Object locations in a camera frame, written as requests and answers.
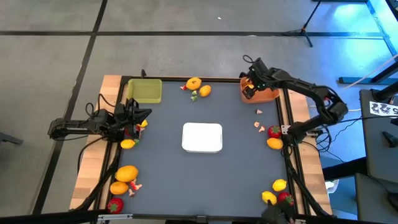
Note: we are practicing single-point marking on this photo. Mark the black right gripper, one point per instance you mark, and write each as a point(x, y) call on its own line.
point(262, 79)

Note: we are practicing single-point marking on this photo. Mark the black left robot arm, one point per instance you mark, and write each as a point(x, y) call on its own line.
point(77, 124)

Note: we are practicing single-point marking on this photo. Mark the grey metal foot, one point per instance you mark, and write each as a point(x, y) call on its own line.
point(9, 139)

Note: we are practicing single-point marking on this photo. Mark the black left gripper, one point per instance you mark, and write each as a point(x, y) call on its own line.
point(122, 115)

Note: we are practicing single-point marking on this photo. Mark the small red mushroom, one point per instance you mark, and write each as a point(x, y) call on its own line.
point(256, 124)
point(261, 128)

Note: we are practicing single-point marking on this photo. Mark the white marker tag sheet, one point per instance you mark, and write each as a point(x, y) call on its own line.
point(384, 109)

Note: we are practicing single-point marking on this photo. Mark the orange plastic basket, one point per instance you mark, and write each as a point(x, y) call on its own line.
point(264, 97)

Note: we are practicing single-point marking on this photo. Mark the black tripod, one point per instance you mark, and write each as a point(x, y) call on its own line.
point(303, 30)

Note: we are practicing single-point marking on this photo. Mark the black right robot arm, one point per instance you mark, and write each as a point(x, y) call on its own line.
point(311, 90)

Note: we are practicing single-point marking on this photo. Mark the black aluminium table frame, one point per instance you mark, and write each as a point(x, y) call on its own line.
point(174, 79)

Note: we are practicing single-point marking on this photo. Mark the orange mango with dark spot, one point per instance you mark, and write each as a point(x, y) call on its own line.
point(193, 84)

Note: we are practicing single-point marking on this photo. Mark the black pole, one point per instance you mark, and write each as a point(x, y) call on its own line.
point(387, 91)

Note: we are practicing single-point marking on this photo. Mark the grey desk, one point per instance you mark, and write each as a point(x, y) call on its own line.
point(373, 140)

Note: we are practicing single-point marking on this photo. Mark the white corner plate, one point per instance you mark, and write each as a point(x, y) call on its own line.
point(285, 129)

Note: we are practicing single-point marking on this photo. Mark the small red vegetable piece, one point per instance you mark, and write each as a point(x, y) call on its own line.
point(183, 88)

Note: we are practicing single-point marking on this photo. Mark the black metal stand base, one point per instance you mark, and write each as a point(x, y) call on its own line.
point(357, 80)

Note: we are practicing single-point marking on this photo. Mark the yellow lemon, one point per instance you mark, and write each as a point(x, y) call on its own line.
point(248, 83)
point(279, 185)
point(143, 124)
point(269, 197)
point(127, 144)

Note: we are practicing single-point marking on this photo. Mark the small orange fruit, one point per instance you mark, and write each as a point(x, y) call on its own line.
point(205, 91)
point(119, 188)
point(275, 143)

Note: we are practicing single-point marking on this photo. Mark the green plastic basket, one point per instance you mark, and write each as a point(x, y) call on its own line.
point(144, 91)

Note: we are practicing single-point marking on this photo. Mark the black frame post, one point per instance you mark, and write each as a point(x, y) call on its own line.
point(143, 74)
point(242, 75)

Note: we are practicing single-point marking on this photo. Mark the large yellow mango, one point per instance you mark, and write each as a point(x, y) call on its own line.
point(126, 173)

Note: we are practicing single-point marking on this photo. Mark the small candy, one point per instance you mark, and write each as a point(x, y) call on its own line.
point(133, 185)

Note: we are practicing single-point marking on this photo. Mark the black desk device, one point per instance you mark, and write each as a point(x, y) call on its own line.
point(390, 138)

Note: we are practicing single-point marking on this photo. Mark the grey cart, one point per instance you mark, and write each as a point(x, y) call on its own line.
point(373, 199)

